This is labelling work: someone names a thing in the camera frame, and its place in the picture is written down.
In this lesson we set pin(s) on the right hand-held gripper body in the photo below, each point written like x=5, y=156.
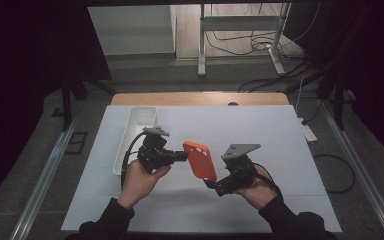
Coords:
x=238, y=170

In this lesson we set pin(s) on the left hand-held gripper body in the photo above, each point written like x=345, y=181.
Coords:
x=153, y=153

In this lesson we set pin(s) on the orange phone case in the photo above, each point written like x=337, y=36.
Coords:
x=200, y=161

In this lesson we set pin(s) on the white plastic storage bin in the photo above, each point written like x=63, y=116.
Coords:
x=136, y=121

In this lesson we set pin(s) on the person's right hand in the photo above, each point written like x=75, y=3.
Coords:
x=258, y=193

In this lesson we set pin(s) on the person's left hand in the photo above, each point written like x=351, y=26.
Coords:
x=138, y=186

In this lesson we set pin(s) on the white foam board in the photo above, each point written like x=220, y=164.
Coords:
x=280, y=133

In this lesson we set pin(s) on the white power strip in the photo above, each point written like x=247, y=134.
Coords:
x=308, y=131

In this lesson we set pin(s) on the black stand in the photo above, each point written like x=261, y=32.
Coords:
x=338, y=100
x=67, y=100

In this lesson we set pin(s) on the white cabinet panel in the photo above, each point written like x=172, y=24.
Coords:
x=133, y=30

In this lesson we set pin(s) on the dark curtain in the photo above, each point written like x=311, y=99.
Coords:
x=373, y=66

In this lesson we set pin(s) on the white metal desk frame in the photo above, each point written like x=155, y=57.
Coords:
x=201, y=50

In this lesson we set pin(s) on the aluminium rail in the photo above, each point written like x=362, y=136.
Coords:
x=356, y=160
x=46, y=180

